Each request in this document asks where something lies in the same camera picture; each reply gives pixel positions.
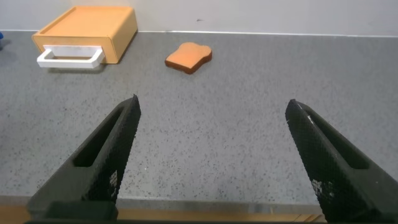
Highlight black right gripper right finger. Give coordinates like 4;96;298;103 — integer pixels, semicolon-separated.
285;98;398;223

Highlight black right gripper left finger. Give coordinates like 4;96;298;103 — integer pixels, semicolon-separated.
27;94;142;216

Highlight yellow drawer with white handle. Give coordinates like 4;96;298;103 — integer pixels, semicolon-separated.
36;44;106;70

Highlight toy toast slice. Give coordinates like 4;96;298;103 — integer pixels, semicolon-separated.
164;42;213;75

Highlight wooden tray with white handle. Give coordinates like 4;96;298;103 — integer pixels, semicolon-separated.
31;6;139;65

